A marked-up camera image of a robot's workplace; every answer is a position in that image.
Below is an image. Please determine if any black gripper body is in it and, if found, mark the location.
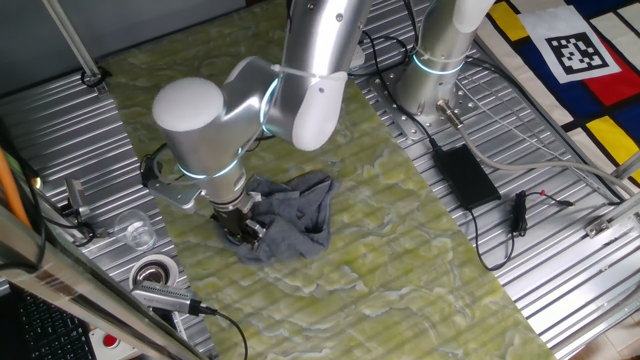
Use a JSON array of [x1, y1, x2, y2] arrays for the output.
[[209, 205, 256, 239]]

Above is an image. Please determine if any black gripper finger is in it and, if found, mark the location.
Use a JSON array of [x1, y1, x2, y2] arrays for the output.
[[244, 218, 267, 242], [224, 227, 254, 250]]

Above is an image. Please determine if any dark grey cloth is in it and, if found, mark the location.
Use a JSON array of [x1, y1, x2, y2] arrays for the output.
[[219, 171, 342, 265]]

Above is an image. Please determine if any coloured block pattern cloth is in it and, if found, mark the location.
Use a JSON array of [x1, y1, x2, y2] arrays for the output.
[[472, 0, 640, 186]]

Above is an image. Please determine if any clear plastic cup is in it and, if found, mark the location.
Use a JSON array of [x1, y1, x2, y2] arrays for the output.
[[113, 208, 159, 252]]

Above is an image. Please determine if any green marble pattern mat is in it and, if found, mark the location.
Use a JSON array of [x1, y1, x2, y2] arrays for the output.
[[102, 0, 559, 360]]

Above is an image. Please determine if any grey box with red button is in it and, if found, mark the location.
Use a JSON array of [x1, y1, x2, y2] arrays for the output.
[[88, 327, 141, 360]]

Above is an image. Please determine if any white power strip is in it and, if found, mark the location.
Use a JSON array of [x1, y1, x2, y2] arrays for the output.
[[349, 42, 367, 70]]

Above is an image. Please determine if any black keyboard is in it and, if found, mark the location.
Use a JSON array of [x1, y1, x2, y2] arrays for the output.
[[9, 284, 99, 360]]

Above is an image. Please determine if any black power adapter brick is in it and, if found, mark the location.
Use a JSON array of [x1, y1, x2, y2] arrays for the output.
[[432, 143, 503, 211]]

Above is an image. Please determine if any orange pole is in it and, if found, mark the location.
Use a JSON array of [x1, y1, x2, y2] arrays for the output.
[[0, 144, 32, 229]]

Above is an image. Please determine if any thin metal pole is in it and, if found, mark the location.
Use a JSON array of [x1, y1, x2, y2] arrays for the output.
[[42, 0, 109, 96]]

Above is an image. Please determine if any white fiducial marker sheet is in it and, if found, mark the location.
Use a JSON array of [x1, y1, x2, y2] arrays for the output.
[[517, 4, 622, 85]]

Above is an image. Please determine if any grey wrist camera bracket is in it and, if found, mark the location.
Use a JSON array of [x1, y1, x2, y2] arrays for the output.
[[147, 177, 204, 212]]

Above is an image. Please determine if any black camera cable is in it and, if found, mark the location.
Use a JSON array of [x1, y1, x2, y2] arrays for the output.
[[192, 299, 250, 360]]

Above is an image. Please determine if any silver ribbed camera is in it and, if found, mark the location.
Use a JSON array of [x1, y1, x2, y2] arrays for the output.
[[130, 280, 196, 315]]

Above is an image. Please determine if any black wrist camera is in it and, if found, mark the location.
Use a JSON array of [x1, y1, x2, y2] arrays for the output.
[[139, 153, 159, 189]]

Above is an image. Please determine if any small silver camera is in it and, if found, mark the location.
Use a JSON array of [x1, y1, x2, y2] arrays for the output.
[[58, 177, 96, 221]]

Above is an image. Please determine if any shiny metal frame bar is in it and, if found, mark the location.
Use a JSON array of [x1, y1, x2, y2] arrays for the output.
[[0, 202, 209, 360]]

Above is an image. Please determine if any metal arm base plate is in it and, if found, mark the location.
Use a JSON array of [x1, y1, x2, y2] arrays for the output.
[[357, 69, 481, 146]]

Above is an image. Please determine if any black adapter power cord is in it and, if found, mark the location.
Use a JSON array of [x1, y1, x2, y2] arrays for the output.
[[377, 67, 441, 151]]

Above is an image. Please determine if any thick grey cable, metal connector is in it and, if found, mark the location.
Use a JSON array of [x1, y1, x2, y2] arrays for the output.
[[436, 98, 640, 196]]

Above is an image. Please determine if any black bundled cable, red wire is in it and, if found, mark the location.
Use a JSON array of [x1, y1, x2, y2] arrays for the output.
[[469, 188, 576, 272]]

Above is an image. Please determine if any aluminium frame profile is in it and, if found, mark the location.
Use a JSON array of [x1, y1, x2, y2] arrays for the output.
[[584, 149, 640, 239]]

